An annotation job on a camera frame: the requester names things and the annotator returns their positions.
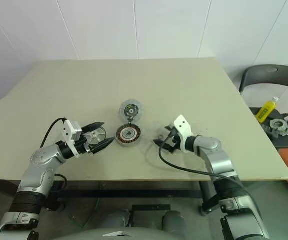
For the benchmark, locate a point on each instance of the grey robot body shell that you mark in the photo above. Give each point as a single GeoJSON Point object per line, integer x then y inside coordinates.
{"type": "Point", "coordinates": [144, 231]}

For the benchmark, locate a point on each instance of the small metal washer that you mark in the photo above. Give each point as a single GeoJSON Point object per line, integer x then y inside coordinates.
{"type": "Point", "coordinates": [158, 137]}

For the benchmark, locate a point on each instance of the black table frame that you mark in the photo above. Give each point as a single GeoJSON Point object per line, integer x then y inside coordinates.
{"type": "Point", "coordinates": [134, 194]}

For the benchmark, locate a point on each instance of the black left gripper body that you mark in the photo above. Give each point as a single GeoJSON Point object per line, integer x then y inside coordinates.
{"type": "Point", "coordinates": [82, 147]}

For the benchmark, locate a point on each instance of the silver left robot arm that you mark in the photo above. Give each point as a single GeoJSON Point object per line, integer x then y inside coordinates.
{"type": "Point", "coordinates": [40, 162]}

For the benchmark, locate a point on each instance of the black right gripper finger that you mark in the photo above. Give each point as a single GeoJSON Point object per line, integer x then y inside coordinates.
{"type": "Point", "coordinates": [164, 145]}
{"type": "Point", "coordinates": [169, 128]}

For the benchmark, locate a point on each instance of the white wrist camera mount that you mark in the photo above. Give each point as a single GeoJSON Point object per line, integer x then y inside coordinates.
{"type": "Point", "coordinates": [69, 132]}
{"type": "Point", "coordinates": [182, 125]}

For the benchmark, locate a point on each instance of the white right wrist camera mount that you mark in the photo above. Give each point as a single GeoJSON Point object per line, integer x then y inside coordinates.
{"type": "Point", "coordinates": [182, 125]}

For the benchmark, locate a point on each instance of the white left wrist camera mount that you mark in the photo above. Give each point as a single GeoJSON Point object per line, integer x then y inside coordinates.
{"type": "Point", "coordinates": [69, 132]}

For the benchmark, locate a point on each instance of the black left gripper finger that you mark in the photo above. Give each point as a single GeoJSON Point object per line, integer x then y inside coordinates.
{"type": "Point", "coordinates": [104, 145]}
{"type": "Point", "coordinates": [95, 125]}

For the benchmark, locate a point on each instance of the yellow drink bottle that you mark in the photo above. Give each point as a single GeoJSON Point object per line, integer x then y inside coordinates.
{"type": "Point", "coordinates": [266, 110]}

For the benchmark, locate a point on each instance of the metal ring part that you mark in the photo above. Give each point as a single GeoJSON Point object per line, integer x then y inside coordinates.
{"type": "Point", "coordinates": [277, 127]}

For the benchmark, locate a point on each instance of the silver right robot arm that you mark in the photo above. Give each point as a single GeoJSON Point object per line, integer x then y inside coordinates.
{"type": "Point", "coordinates": [219, 155]}

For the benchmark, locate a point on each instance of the grey folding chair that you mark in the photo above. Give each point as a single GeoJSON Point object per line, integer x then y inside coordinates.
{"type": "Point", "coordinates": [266, 72]}

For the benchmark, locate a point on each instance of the black flat bracket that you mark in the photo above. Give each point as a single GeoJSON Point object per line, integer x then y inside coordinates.
{"type": "Point", "coordinates": [151, 207]}

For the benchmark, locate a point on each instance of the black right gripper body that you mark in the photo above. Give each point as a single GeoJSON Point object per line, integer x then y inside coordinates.
{"type": "Point", "coordinates": [176, 142]}

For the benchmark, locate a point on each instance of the silver disc rotor part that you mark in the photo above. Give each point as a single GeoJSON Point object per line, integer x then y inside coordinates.
{"type": "Point", "coordinates": [96, 137]}

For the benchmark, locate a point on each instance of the round silver disc part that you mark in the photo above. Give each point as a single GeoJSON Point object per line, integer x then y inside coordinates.
{"type": "Point", "coordinates": [131, 110]}

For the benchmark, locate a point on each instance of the motor base with copper windings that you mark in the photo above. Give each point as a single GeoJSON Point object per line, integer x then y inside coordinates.
{"type": "Point", "coordinates": [128, 136]}

